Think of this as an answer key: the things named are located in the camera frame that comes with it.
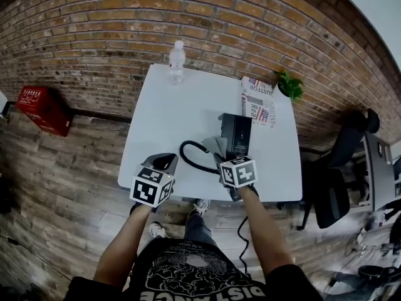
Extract red box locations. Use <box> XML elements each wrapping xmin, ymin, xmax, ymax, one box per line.
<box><xmin>14</xmin><ymin>86</ymin><xmax>75</xmax><ymax>137</ymax></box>

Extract grey desk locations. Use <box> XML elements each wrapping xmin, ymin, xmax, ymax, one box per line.
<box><xmin>358</xmin><ymin>132</ymin><xmax>398</xmax><ymax>213</ymax></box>

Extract black coiled phone cord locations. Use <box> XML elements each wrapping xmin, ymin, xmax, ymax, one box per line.
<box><xmin>179</xmin><ymin>139</ymin><xmax>221</xmax><ymax>175</ymax></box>

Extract black printed t-shirt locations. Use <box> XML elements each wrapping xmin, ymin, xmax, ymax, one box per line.
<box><xmin>67</xmin><ymin>238</ymin><xmax>323</xmax><ymax>301</ymax></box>

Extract small green potted plant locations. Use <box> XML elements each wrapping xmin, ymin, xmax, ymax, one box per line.
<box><xmin>275</xmin><ymin>69</ymin><xmax>305</xmax><ymax>102</ymax></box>

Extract black office chair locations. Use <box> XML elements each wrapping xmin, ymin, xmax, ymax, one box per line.
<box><xmin>297</xmin><ymin>108</ymin><xmax>380</xmax><ymax>230</ymax></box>

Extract white sneaker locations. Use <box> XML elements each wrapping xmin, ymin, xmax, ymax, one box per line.
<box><xmin>187</xmin><ymin>198</ymin><xmax>211</xmax><ymax>218</ymax></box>
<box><xmin>149</xmin><ymin>221</ymin><xmax>167</xmax><ymax>240</ymax></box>

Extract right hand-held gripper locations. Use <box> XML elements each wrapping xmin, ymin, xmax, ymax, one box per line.
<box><xmin>213</xmin><ymin>154</ymin><xmax>259</xmax><ymax>203</ymax></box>

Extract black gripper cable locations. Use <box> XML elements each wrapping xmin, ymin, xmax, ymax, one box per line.
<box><xmin>237</xmin><ymin>216</ymin><xmax>252</xmax><ymax>277</ymax></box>

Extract white square table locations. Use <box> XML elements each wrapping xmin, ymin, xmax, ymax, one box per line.
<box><xmin>117</xmin><ymin>63</ymin><xmax>303</xmax><ymax>202</ymax></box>

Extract grey cloth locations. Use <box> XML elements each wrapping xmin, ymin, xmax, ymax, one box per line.
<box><xmin>201</xmin><ymin>136</ymin><xmax>229</xmax><ymax>160</ymax></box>

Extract grey jeans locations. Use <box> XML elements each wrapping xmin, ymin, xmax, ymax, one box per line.
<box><xmin>183</xmin><ymin>213</ymin><xmax>219</xmax><ymax>249</ymax></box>

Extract person's right forearm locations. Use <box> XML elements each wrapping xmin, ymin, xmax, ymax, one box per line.
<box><xmin>239</xmin><ymin>186</ymin><xmax>295</xmax><ymax>277</ymax></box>

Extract clear plastic water bottle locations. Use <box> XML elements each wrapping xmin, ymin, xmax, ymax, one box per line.
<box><xmin>168</xmin><ymin>40</ymin><xmax>185</xmax><ymax>86</ymax></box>

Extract newspaper print box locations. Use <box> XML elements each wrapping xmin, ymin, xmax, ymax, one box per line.
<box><xmin>240</xmin><ymin>76</ymin><xmax>278</xmax><ymax>128</ymax></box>

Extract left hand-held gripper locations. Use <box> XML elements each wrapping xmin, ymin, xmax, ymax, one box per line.
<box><xmin>130</xmin><ymin>152</ymin><xmax>179</xmax><ymax>214</ymax></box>

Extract person's left forearm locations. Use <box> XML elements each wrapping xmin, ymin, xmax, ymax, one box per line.
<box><xmin>93</xmin><ymin>204</ymin><xmax>156</xmax><ymax>290</ymax></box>

